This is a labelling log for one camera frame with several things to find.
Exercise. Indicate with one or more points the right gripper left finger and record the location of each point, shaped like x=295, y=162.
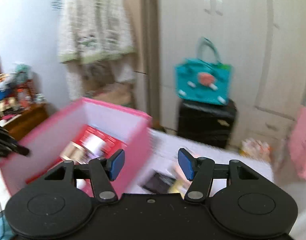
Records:
x=102, y=172

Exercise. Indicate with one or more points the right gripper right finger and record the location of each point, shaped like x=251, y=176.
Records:
x=199, y=171

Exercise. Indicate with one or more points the black battery pack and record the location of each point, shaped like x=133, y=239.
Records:
x=158, y=183

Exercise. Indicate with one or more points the pink cardboard storage box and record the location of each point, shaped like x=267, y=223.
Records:
x=98, y=126

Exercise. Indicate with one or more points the cream hair claw clip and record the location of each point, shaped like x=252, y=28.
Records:
x=74, y=152

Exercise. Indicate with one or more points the red patterned bag in box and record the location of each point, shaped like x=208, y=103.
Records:
x=96, y=143

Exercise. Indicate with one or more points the wooden nightstand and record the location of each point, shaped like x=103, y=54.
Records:
x=21, y=108

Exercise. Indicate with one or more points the black suitcase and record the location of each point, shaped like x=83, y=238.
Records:
x=206, y=123

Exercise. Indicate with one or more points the brown paper bag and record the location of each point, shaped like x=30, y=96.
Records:
x=116, y=93

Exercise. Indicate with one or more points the teal felt handbag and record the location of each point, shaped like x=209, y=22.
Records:
x=201, y=81

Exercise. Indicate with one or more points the pink paper shopping bag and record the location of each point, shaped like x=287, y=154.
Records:
x=297, y=144

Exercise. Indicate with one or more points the cream knitted panda cardigan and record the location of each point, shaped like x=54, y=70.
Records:
x=96, y=45

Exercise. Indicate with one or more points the beige wardrobe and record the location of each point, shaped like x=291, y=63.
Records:
x=263, y=40

